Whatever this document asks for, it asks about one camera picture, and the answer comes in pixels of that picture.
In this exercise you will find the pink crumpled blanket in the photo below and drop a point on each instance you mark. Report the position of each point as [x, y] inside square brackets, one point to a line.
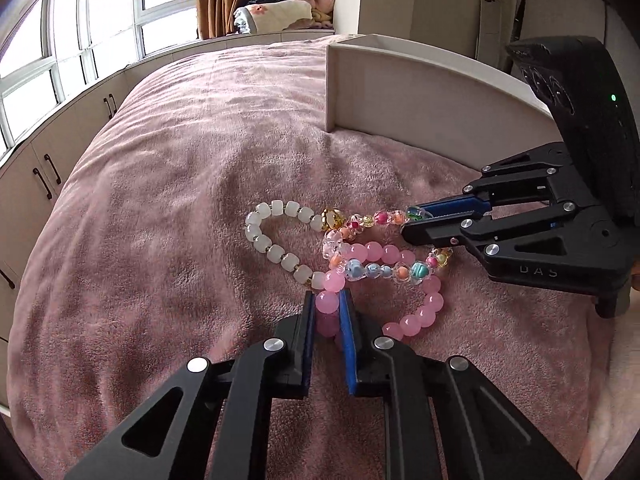
[315, 2]

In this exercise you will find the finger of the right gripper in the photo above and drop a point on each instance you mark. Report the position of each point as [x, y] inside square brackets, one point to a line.
[537, 244]
[520, 179]

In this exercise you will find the pink fleece bed blanket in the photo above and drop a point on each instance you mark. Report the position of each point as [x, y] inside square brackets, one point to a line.
[144, 264]

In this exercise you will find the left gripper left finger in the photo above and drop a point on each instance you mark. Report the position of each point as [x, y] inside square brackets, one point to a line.
[210, 420]

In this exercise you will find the white bay window frame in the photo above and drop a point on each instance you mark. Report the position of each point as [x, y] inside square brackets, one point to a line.
[65, 46]

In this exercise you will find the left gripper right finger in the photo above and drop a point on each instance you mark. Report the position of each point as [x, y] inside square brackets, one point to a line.
[442, 419]

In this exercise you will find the white plastic storage bin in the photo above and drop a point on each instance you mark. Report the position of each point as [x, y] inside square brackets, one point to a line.
[434, 99]

